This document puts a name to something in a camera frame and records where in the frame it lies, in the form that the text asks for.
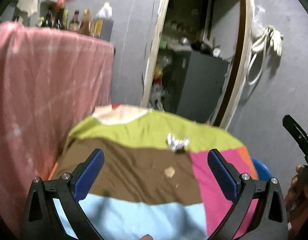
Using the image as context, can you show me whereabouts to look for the white green wrapper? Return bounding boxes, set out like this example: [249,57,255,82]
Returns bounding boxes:
[166,133,190,152]

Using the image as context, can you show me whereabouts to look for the person's right hand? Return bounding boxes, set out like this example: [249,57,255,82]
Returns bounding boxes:
[285,165,308,239]

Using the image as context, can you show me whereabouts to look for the blue plastic bucket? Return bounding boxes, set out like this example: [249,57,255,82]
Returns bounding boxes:
[252,158,273,181]

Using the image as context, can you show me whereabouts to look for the white rubber gloves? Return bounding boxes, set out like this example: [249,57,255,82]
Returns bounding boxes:
[267,25,284,57]

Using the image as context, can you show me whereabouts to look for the small peel crumb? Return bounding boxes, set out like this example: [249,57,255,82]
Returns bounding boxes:
[164,166,176,179]

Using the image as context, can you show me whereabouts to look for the multicolour patchwork tablecloth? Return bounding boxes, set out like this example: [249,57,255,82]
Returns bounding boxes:
[50,105,258,239]

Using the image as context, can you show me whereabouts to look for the dark grey cabinet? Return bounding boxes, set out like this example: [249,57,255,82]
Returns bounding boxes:
[173,51,229,123]

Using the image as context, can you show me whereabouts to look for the pink hanging cloth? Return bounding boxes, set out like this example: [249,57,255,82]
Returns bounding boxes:
[0,22,114,236]

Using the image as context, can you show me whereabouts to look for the black wok on cabinet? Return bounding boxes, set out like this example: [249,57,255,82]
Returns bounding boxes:
[190,40,221,57]

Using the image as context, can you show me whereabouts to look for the green box on shelf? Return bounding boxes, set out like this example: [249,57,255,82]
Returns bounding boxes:
[159,40,167,49]

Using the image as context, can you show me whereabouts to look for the brown sauce bottle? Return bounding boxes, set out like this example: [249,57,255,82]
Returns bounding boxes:
[78,9,91,36]

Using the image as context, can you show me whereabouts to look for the dark soy sauce bottle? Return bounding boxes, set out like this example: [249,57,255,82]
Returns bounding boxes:
[68,10,80,31]

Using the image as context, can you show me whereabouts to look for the white hose loop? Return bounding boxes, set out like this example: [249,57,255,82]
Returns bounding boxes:
[246,26,273,86]

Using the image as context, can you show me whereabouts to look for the wooden door frame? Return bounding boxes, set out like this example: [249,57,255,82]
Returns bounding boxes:
[140,0,255,129]

